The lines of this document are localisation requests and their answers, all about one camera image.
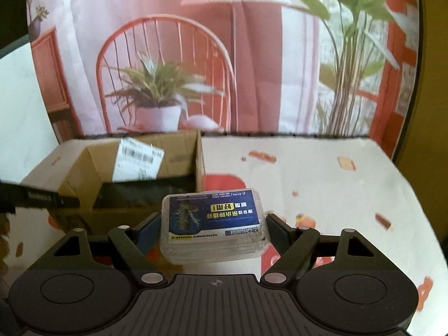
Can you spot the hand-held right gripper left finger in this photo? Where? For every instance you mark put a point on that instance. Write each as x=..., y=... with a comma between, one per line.
x=150, y=231

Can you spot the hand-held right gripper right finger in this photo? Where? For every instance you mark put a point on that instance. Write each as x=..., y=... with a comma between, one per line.
x=276, y=232

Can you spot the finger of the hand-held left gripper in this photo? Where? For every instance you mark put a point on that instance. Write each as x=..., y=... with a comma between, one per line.
x=70, y=203

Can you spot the clear plastic box blue label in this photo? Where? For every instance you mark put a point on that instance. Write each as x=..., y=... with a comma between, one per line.
x=213, y=213

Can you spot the brown cardboard box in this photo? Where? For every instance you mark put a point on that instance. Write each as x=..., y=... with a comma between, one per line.
x=182, y=154

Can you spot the cartoon printed table mat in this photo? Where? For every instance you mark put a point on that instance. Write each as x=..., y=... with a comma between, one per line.
x=315, y=182

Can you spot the white shipping label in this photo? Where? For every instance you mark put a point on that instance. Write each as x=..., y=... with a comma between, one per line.
x=138, y=161

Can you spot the white partition board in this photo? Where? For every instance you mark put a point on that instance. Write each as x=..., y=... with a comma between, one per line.
x=17, y=112

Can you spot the black table edge strip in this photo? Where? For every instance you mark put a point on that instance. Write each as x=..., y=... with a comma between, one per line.
x=280, y=133

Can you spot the printed room scene backdrop cloth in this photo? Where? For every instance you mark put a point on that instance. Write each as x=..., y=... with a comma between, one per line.
x=266, y=59

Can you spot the yellowish brown panel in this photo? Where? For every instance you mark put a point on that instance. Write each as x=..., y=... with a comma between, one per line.
x=430, y=94

